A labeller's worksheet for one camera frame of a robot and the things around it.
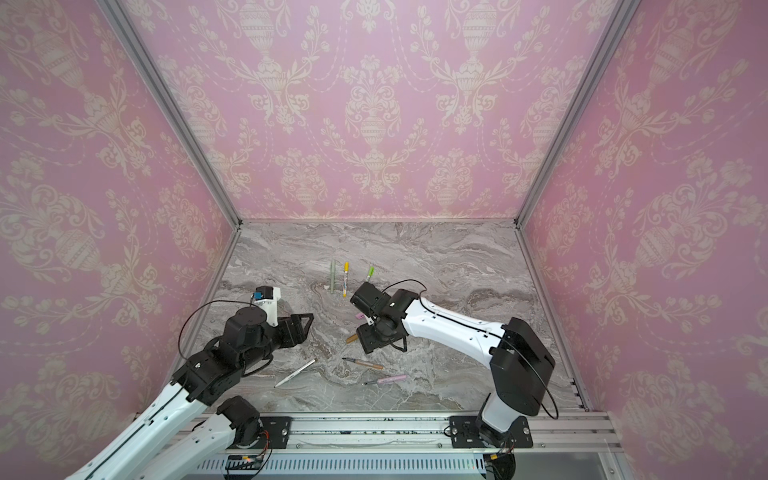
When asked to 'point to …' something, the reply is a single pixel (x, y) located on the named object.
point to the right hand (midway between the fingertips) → (372, 340)
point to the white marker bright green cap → (294, 374)
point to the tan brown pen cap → (352, 338)
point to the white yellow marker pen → (346, 267)
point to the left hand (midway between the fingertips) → (306, 320)
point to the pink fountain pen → (385, 380)
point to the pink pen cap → (359, 316)
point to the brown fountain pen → (365, 363)
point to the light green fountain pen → (332, 276)
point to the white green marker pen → (370, 273)
